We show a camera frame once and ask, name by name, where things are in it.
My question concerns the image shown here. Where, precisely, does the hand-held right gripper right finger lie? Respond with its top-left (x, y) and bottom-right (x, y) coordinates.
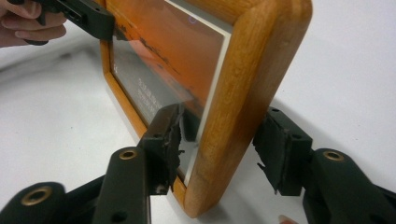
top-left (252, 106), bottom-right (314, 197)

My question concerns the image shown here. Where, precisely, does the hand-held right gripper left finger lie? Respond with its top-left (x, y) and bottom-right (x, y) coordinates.
top-left (137, 103), bottom-right (185, 196)

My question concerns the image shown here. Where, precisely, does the wooden photo frame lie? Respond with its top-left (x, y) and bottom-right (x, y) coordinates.
top-left (98, 0), bottom-right (314, 219)

